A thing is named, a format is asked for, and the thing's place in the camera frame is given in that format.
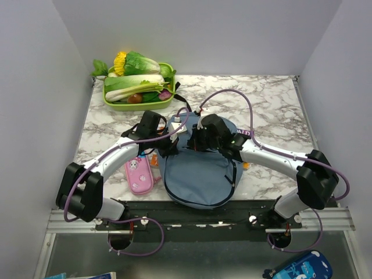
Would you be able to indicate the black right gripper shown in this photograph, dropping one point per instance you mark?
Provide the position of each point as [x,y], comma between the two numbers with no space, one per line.
[195,139]

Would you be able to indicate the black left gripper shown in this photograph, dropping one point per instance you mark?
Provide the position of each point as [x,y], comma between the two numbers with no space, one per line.
[171,148]

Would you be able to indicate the orange treehouse book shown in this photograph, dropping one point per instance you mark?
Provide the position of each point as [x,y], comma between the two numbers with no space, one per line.
[154,161]

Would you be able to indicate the blue fabric backpack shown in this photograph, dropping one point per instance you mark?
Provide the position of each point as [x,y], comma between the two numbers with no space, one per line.
[201,180]

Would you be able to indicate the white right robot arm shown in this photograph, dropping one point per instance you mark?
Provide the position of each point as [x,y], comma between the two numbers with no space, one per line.
[316,179]

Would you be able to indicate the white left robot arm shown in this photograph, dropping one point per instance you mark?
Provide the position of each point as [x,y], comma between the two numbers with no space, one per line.
[80,195]

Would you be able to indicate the green plastic vegetable tray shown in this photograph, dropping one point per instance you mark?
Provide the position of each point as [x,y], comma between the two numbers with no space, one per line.
[116,97]

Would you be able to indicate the brown mushroom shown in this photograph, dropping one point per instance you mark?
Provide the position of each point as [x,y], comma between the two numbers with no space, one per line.
[134,99]

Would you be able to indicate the purple Roald Dahl book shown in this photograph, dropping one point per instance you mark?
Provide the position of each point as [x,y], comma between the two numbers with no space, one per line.
[246,133]

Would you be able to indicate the purple onion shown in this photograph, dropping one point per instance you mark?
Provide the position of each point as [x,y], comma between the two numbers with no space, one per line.
[164,95]

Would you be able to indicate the pink pencil case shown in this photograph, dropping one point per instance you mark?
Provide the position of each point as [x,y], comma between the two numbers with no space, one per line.
[139,175]

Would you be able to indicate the white napa cabbage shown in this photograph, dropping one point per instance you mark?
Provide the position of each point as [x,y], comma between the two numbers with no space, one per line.
[132,80]

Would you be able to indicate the green lettuce head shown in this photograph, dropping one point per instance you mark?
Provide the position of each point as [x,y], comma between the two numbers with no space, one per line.
[138,64]

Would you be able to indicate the yellow flower vegetable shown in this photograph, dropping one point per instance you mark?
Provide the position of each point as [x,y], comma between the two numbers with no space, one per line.
[119,63]

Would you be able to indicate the blue shark pencil case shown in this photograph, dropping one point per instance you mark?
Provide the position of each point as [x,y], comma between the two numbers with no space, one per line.
[311,264]

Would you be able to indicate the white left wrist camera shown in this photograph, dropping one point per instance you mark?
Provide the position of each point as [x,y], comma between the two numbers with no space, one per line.
[175,128]

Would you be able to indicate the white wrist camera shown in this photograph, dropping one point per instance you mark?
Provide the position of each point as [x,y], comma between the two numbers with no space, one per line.
[175,128]
[202,113]

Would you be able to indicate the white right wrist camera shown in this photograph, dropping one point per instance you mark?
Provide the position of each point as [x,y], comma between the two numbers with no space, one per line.
[202,113]

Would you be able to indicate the aluminium mounting rail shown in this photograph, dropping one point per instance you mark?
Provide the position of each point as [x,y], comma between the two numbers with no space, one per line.
[329,219]

